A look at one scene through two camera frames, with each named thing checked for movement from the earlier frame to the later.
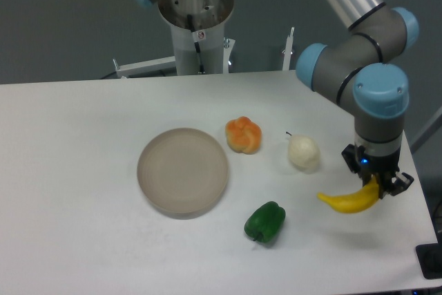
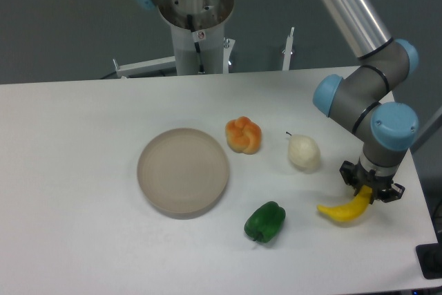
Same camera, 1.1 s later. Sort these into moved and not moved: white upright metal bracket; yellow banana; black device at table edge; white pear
Moved: yellow banana
Not moved: white pear; white upright metal bracket; black device at table edge
